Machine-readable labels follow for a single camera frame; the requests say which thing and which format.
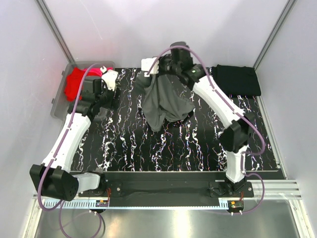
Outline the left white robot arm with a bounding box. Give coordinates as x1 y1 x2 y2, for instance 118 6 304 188
29 75 116 201

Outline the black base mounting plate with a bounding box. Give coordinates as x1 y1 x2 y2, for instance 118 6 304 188
78 180 254 208

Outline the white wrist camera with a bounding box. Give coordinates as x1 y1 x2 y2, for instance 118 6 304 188
141 57 159 77
100 66 118 91

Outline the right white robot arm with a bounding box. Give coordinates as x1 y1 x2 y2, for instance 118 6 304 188
158 42 254 196

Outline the folded black t-shirt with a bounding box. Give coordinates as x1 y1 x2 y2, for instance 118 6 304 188
211 64 262 97

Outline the pink t-shirt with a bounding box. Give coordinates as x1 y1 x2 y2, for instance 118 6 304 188
87 68 103 77

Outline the slotted cable duct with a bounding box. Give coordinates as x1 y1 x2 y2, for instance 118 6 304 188
43 199 109 209

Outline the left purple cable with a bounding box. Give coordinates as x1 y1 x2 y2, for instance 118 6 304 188
37 63 107 236

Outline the red t-shirt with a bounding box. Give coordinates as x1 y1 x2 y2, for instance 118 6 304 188
64 67 85 102

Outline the purple cable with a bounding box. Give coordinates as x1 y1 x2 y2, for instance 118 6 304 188
144 46 268 214
37 63 107 236

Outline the clear plastic bin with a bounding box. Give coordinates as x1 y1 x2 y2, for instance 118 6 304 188
51 60 115 123

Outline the grey t-shirt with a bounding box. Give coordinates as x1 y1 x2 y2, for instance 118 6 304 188
135 71 195 132

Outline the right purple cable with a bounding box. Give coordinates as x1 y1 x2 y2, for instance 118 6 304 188
144 46 268 214

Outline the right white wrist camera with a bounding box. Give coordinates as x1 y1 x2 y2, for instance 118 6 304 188
141 57 159 77

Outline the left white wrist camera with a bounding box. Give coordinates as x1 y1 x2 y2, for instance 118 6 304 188
100 66 118 91

